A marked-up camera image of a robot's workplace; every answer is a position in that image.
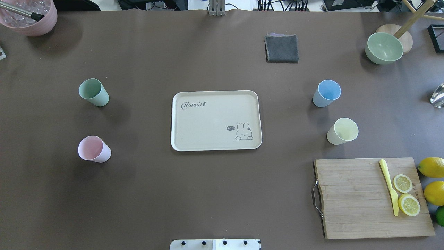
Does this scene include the cream plastic cup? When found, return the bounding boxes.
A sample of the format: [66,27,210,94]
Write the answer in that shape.
[327,117,359,145]

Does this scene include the pink plastic cup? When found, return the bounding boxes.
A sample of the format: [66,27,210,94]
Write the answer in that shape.
[78,135,111,163]

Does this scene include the cream rabbit tray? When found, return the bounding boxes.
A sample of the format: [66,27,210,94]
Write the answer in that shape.
[171,90,262,152]

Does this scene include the black mirror tray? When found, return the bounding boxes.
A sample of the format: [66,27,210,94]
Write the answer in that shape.
[427,24,444,53]

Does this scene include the grey folded cloth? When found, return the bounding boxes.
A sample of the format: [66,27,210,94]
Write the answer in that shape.
[264,33,299,63]

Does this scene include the blue plastic cup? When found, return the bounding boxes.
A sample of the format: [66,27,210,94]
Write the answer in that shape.
[312,80,342,108]

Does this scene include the green plastic cup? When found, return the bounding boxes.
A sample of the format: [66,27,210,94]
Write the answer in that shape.
[79,78,109,107]

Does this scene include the wooden cutting board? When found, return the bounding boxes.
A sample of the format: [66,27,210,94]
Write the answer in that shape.
[314,158,435,240]

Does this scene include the green plastic bowl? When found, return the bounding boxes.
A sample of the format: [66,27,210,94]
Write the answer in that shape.
[365,33,404,65]

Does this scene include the yellow plastic knife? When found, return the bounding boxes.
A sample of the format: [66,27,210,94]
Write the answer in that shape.
[379,159,399,216]

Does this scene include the lemon half slice upper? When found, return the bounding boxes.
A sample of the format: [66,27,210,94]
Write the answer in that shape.
[393,174,413,193]

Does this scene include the lemon half slice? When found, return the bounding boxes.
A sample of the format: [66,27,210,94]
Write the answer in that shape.
[398,193,421,216]
[393,174,413,193]

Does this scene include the lemon half slice lower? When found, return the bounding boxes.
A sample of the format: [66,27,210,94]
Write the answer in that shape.
[398,193,421,216]

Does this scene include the whole lemon outer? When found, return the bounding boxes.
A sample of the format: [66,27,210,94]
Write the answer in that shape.
[418,157,444,178]

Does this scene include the metal tongs in bowl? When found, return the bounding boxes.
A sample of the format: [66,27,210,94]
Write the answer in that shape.
[0,1,45,21]

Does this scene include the metal ice scoop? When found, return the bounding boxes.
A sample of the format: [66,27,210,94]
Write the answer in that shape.
[430,82,444,108]

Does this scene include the whole lemon near lime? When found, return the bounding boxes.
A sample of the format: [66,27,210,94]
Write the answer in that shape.
[424,181,444,206]

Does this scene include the pink bowl with ice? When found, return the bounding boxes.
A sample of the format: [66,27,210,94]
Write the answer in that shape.
[1,0,58,36]

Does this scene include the green lime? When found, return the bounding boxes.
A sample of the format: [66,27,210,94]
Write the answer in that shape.
[435,206,444,227]

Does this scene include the aluminium frame post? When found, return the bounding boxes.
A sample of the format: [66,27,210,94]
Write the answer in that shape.
[208,0,225,16]

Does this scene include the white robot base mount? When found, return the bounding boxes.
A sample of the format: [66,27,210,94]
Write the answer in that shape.
[169,238,261,250]

